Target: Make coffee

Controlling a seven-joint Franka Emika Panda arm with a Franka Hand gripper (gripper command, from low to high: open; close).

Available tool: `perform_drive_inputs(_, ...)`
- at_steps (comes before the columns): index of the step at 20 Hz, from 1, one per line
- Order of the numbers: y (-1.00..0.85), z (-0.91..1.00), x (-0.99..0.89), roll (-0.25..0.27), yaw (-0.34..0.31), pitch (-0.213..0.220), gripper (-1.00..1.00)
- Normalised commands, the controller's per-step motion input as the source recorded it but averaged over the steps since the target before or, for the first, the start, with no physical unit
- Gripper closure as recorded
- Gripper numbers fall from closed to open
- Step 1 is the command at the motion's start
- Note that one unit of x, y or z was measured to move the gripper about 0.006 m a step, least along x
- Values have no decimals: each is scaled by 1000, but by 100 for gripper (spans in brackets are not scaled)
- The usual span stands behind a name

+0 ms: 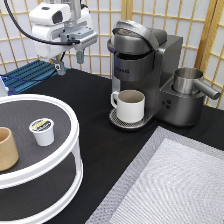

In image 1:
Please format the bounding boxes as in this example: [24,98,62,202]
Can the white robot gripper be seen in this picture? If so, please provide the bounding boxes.
[29,2,98,76]

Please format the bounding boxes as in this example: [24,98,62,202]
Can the white coffee pod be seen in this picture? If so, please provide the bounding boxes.
[29,118,54,147]

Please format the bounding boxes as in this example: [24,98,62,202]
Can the grey coffee machine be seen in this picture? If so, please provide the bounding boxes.
[107,20,208,130]

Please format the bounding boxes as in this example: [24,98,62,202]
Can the white ceramic mug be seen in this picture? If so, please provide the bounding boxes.
[110,90,145,123]

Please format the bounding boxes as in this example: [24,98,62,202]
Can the black tablecloth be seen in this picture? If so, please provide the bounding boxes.
[26,69,224,224]

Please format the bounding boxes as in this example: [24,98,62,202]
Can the white two-tier round shelf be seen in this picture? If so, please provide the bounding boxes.
[0,94,83,224]

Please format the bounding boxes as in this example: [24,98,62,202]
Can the tan wooden cup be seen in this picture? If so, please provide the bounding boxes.
[0,127,19,171]

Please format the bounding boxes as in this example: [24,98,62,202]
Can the steel milk frother jug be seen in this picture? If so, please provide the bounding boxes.
[173,67,221,100]

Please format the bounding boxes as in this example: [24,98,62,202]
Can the wooden shoji screen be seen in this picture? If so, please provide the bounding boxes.
[0,0,224,110]

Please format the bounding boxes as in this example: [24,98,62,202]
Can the grey woven placemat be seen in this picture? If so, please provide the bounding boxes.
[85,127,224,224]

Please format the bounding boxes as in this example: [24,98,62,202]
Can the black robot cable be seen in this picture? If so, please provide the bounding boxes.
[3,0,81,46]

